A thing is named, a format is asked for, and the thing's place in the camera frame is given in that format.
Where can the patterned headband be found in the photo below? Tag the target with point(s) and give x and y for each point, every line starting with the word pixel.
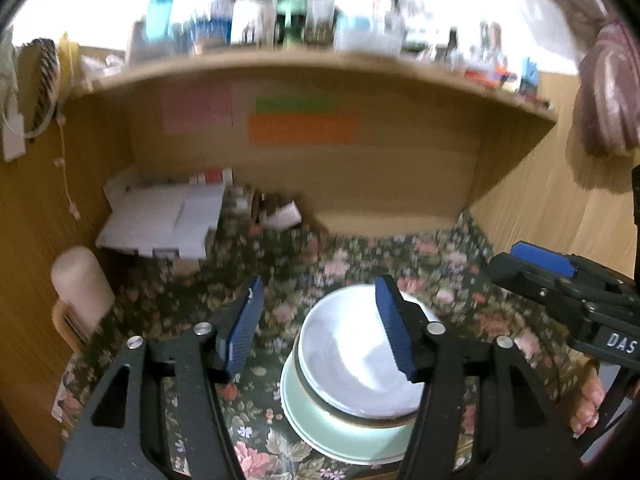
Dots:
pixel 44 80

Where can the orange sticky note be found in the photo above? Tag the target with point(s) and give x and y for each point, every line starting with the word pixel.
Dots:
pixel 302 130

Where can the white paper tag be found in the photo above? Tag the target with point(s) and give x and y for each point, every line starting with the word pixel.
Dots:
pixel 14 137

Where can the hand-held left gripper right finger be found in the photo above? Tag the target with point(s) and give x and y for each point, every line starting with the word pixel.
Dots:
pixel 395 330

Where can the tall blue liquid bottle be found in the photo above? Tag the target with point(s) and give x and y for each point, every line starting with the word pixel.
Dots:
pixel 159 17

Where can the blue and white box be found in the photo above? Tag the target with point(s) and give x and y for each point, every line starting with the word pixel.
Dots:
pixel 530 77

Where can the small white paper box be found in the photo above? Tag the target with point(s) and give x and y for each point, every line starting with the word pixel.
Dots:
pixel 281 215

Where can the floral tablecloth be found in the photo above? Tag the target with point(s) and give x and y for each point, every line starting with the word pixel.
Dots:
pixel 310 260

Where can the mint green pump bottle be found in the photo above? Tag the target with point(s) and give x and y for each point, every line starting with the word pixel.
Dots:
pixel 291 10

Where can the pink sticky note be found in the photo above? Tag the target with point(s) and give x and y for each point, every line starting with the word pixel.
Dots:
pixel 196 107

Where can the red and white tube box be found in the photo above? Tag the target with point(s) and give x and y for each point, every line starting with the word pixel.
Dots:
pixel 207 177

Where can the pink bowl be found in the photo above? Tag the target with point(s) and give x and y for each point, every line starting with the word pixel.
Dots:
pixel 300 360

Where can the orange capped marker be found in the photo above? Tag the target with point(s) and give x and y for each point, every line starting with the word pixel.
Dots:
pixel 490 75

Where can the striped pink curtain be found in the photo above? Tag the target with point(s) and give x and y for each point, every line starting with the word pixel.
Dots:
pixel 610 85

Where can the clear bottle with illustrated label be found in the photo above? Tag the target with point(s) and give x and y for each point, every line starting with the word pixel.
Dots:
pixel 254 10

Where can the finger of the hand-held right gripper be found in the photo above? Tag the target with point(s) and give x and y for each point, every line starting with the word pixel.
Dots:
pixel 542 259
pixel 520 280

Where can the square glass bottle blue liquid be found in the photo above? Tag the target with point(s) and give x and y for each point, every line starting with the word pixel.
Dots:
pixel 221 15

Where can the white cardboard boxes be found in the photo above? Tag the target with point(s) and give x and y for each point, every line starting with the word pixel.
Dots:
pixel 160 220

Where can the green sticky note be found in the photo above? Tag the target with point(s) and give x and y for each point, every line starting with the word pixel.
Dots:
pixel 294 105

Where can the yellow hair accessory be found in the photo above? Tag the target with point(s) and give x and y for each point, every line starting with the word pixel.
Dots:
pixel 69 62

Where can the white bowl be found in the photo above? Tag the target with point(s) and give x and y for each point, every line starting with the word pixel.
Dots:
pixel 350 360

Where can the person's right hand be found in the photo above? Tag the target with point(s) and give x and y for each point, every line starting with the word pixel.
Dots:
pixel 586 400

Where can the clear bottle with silver cap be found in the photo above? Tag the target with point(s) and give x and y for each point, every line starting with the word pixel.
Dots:
pixel 320 12

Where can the stack of small books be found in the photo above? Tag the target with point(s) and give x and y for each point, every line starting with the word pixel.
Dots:
pixel 247 205

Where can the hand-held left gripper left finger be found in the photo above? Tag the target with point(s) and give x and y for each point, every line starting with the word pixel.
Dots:
pixel 247 325

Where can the light blue jar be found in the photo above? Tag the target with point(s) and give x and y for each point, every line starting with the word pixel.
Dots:
pixel 354 27

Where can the white fluffy headband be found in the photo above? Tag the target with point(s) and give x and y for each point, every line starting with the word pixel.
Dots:
pixel 7 65

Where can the mint green plate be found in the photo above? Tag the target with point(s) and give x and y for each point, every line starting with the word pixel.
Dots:
pixel 320 440

